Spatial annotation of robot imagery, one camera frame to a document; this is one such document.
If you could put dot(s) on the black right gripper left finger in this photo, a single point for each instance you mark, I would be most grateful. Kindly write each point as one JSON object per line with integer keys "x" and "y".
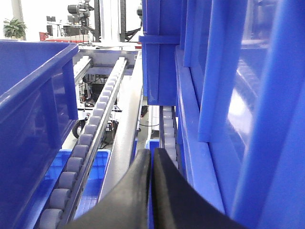
{"x": 125, "y": 206}

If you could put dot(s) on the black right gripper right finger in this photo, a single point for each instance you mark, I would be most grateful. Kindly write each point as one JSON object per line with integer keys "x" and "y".
{"x": 176, "y": 205}

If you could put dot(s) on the steel shelf rack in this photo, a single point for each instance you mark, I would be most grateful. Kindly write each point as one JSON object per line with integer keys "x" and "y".
{"x": 122, "y": 148}

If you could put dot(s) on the white roller track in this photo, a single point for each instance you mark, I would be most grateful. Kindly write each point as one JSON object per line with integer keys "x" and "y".
{"x": 93, "y": 132}

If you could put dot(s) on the blue bin right side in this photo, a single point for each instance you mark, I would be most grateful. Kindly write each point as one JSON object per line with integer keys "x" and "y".
{"x": 241, "y": 93}

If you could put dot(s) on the large blue plastic bin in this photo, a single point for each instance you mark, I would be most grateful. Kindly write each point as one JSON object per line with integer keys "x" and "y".
{"x": 37, "y": 111}

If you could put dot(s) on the blue bin upper back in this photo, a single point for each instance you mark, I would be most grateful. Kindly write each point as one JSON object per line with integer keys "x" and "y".
{"x": 161, "y": 36}

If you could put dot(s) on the potted green plant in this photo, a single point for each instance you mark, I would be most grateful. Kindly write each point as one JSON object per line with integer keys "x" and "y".
{"x": 14, "y": 28}

